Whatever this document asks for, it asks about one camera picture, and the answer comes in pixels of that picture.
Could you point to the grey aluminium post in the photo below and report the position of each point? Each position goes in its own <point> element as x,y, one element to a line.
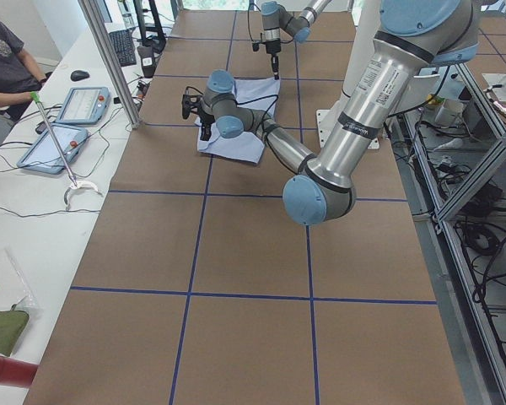
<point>95,21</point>

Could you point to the person in grey shirt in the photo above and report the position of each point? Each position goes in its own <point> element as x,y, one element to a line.
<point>20,75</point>

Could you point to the blue teach pendant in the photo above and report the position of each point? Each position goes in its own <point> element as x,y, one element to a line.
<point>84,105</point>
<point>43,156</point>

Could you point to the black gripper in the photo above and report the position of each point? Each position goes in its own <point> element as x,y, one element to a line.
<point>206,116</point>
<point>272,47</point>

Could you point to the lower blue teach pendant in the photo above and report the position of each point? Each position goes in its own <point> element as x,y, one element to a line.
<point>43,156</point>

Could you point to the green pouch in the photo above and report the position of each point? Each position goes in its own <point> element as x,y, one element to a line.
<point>12,324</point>

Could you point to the black keyboard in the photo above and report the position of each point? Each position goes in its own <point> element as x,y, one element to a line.
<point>123,46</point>

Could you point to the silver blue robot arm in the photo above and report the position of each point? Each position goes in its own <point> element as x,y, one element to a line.
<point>412,35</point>
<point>275,17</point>

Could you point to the black computer mouse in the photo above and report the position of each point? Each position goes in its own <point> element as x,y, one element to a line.
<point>78,75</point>

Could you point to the light blue striped shirt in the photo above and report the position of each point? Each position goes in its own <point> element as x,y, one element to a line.
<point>230,139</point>

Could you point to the red cylinder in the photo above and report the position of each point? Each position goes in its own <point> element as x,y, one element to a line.
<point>16,373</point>

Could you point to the upper blue teach pendant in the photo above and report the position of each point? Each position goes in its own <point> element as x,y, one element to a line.
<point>84,105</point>

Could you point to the brown paper table cover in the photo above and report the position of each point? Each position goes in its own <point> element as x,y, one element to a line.
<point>197,288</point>

